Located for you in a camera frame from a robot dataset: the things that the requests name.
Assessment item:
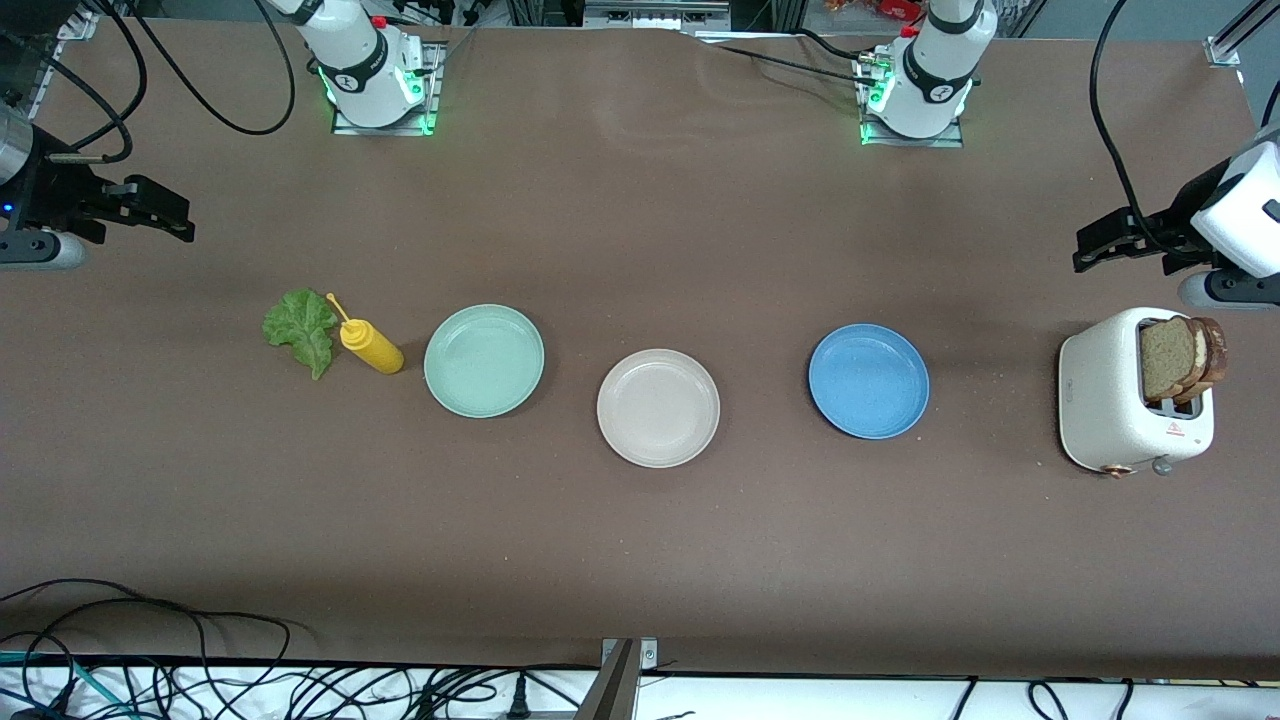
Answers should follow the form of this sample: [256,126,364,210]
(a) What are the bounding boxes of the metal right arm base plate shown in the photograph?
[330,40,443,137]

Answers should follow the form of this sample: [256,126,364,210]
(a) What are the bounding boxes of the white two-slot toaster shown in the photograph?
[1058,306,1217,479]

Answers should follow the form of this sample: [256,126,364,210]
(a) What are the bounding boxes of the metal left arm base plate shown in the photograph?
[855,50,966,149]

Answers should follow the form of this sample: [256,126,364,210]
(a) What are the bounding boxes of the brown bread slice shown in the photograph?
[1190,316,1229,406]
[1140,318,1206,403]

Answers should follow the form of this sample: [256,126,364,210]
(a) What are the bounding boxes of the beige round plate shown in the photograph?
[596,348,722,469]

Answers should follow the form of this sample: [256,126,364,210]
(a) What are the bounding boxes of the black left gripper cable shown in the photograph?
[1088,0,1176,266]

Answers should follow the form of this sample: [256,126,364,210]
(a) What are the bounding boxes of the aluminium frame rail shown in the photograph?
[1205,0,1280,69]
[22,10,98,116]

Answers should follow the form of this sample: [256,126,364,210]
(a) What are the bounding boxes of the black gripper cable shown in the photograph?
[1088,0,1176,266]
[0,0,151,166]

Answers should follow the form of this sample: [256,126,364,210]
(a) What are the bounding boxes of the aluminium profile post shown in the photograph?
[575,637,661,720]

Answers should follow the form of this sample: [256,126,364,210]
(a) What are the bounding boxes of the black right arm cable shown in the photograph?
[120,0,299,137]

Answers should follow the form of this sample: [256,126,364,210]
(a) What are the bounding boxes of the long black looped cable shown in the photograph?
[0,578,301,720]

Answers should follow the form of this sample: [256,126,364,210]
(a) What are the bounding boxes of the mint green round plate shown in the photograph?
[423,303,546,419]

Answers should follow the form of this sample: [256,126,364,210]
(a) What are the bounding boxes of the yellow squeeze mustard bottle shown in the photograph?
[325,292,406,376]

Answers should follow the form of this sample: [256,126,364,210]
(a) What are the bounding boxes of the silver equipment box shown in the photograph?
[583,0,731,29]

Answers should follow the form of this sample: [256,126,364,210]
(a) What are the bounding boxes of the green lettuce leaf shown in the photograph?
[262,288,341,381]

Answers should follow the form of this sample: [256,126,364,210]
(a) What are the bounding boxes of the blue round plate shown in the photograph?
[808,323,931,441]

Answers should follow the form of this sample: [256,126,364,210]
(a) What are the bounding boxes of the teal cable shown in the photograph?
[0,650,136,719]

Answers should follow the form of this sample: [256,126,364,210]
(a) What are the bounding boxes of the red objects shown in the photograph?
[825,0,926,21]

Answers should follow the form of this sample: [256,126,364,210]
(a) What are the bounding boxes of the tangled black cable bundle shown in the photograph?
[150,660,601,720]

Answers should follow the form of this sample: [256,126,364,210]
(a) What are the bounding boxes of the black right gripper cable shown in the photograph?
[0,0,151,166]

